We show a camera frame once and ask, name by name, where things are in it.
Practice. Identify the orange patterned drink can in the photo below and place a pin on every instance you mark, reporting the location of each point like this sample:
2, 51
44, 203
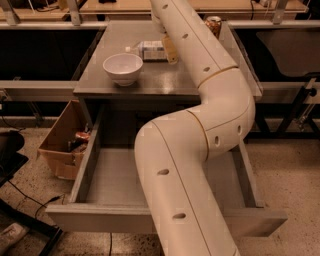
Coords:
214, 23

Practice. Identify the white ceramic bowl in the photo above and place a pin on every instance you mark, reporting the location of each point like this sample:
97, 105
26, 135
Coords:
123, 69

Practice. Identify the red items in box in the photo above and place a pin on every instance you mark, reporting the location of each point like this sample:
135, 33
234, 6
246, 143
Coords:
79, 143

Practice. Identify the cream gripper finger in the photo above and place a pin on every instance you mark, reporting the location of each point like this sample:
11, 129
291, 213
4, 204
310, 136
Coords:
170, 50

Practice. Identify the black chair base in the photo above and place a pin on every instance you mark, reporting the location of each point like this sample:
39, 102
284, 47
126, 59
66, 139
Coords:
32, 189

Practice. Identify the open grey top drawer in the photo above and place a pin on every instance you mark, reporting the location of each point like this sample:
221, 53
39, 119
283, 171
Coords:
107, 195

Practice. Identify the clear blue plastic bottle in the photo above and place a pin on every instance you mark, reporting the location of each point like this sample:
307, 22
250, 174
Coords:
148, 50

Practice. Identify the brown cardboard box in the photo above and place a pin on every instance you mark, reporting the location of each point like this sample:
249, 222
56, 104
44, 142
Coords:
54, 148

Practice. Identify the white shoe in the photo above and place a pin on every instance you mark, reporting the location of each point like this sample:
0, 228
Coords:
11, 235

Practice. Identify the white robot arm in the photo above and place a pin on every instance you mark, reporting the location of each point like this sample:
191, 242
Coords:
170, 150

